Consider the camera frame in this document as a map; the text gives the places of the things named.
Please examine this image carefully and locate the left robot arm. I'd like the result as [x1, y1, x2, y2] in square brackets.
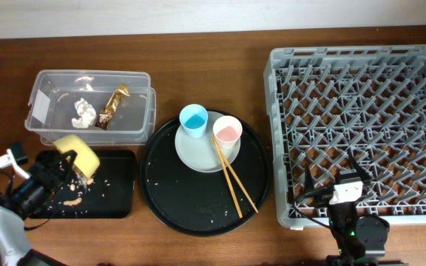
[0, 149, 77, 265]

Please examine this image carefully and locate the black rectangular tray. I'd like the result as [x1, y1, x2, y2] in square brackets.
[31, 149, 136, 219]

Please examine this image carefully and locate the light blue plastic cup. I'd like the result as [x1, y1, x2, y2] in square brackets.
[179, 104, 209, 138]

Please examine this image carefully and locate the round black serving tray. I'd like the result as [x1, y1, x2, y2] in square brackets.
[139, 118, 271, 236]

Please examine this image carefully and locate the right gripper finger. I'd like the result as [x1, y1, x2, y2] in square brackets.
[348, 153, 372, 181]
[304, 163, 314, 194]

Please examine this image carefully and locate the grey plastic dishwasher rack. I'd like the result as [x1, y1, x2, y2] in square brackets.
[263, 44, 426, 230]

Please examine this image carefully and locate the yellow bowl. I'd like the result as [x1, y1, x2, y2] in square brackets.
[53, 134, 100, 180]

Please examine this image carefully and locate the clear plastic waste bin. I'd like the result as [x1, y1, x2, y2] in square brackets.
[24, 69, 156, 146]

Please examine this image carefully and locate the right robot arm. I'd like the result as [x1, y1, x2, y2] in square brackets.
[294, 154, 390, 266]

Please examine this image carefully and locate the pink plastic cup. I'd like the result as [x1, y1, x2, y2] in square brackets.
[213, 115, 243, 149]

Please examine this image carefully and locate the white tissue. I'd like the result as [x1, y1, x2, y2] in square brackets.
[71, 98, 97, 129]

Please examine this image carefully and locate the wooden chopstick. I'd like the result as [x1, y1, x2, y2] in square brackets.
[224, 155, 259, 213]
[211, 137, 243, 219]

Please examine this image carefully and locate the food scraps and rice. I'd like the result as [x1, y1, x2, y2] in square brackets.
[44, 178, 111, 218]

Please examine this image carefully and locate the gold snack wrapper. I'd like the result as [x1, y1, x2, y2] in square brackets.
[95, 83, 130, 130]

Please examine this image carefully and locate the grey round plate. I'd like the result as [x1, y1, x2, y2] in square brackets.
[175, 111, 241, 173]

